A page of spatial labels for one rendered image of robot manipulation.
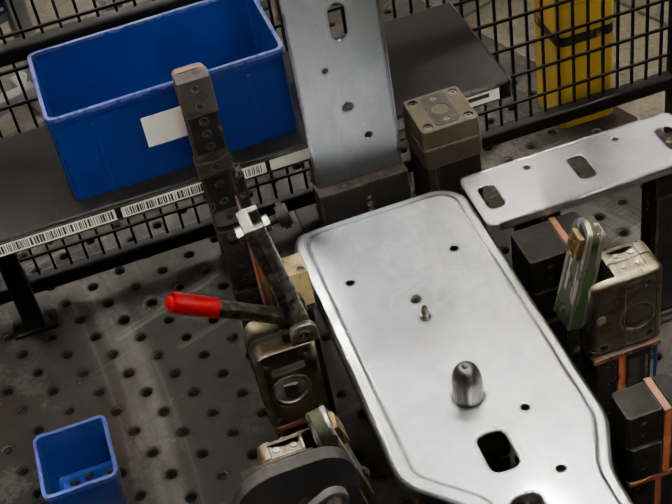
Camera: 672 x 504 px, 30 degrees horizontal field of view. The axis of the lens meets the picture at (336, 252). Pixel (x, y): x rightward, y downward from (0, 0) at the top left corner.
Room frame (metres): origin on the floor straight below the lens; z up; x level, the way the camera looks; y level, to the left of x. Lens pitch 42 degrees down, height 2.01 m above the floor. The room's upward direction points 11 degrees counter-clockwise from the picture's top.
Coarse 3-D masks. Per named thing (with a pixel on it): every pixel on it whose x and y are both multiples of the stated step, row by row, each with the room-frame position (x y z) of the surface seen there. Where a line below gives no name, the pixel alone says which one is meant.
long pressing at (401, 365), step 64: (448, 192) 1.17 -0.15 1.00; (320, 256) 1.10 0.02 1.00; (384, 256) 1.08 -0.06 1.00; (448, 256) 1.06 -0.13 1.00; (384, 320) 0.98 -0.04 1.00; (448, 320) 0.96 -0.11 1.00; (512, 320) 0.94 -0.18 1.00; (384, 384) 0.88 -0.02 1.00; (448, 384) 0.87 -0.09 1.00; (512, 384) 0.85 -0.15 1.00; (576, 384) 0.84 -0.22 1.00; (384, 448) 0.80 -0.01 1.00; (448, 448) 0.78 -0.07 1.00; (512, 448) 0.77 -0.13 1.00; (576, 448) 0.75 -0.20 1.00
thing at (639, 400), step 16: (640, 384) 0.82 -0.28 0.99; (656, 384) 0.82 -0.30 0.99; (624, 400) 0.81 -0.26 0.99; (640, 400) 0.80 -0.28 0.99; (656, 400) 0.80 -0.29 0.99; (624, 416) 0.79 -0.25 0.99; (640, 416) 0.78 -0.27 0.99; (656, 416) 0.79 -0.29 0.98; (624, 432) 0.79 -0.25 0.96; (640, 432) 0.78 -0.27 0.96; (656, 432) 0.79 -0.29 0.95; (624, 448) 0.79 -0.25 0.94; (640, 448) 0.78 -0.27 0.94; (656, 448) 0.78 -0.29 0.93; (624, 464) 0.79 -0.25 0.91; (640, 464) 0.78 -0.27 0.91; (656, 464) 0.78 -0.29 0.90; (624, 480) 0.81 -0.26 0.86; (640, 480) 0.78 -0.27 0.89; (656, 480) 0.79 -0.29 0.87; (640, 496) 0.79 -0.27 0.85; (656, 496) 0.79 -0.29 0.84
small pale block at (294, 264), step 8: (288, 256) 1.04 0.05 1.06; (296, 256) 1.04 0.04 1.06; (288, 264) 1.03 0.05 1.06; (296, 264) 1.03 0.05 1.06; (304, 264) 1.02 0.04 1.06; (288, 272) 1.02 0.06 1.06; (296, 272) 1.01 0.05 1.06; (304, 272) 1.01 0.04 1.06; (296, 280) 1.01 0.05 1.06; (304, 280) 1.01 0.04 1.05; (296, 288) 1.01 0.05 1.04; (304, 288) 1.01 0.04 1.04; (304, 296) 1.01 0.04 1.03; (312, 296) 1.01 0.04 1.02; (312, 304) 1.01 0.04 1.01; (312, 312) 1.01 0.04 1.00; (312, 320) 1.01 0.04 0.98; (320, 344) 1.01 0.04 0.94; (320, 352) 1.01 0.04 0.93; (320, 360) 1.01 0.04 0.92; (320, 368) 1.01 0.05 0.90; (328, 376) 1.02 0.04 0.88; (328, 384) 1.01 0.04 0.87; (328, 392) 1.01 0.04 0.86; (328, 400) 1.01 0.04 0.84; (328, 408) 1.01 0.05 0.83
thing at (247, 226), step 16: (256, 208) 0.95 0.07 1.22; (240, 224) 0.94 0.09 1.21; (256, 224) 0.93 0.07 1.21; (272, 224) 0.94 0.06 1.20; (288, 224) 0.93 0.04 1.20; (240, 240) 0.93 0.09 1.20; (256, 240) 0.92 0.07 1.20; (256, 256) 0.92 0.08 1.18; (272, 256) 0.93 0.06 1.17; (272, 272) 0.92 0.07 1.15; (272, 288) 0.92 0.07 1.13; (288, 288) 0.93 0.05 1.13; (288, 304) 0.93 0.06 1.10; (288, 320) 0.93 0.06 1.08
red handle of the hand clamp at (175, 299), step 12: (168, 300) 0.92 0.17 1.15; (180, 300) 0.92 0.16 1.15; (192, 300) 0.92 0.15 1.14; (204, 300) 0.93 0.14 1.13; (216, 300) 0.93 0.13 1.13; (180, 312) 0.91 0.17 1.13; (192, 312) 0.92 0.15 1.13; (204, 312) 0.92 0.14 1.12; (216, 312) 0.92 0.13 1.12; (228, 312) 0.93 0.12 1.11; (240, 312) 0.93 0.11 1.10; (252, 312) 0.93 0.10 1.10; (264, 312) 0.93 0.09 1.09; (276, 312) 0.94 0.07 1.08
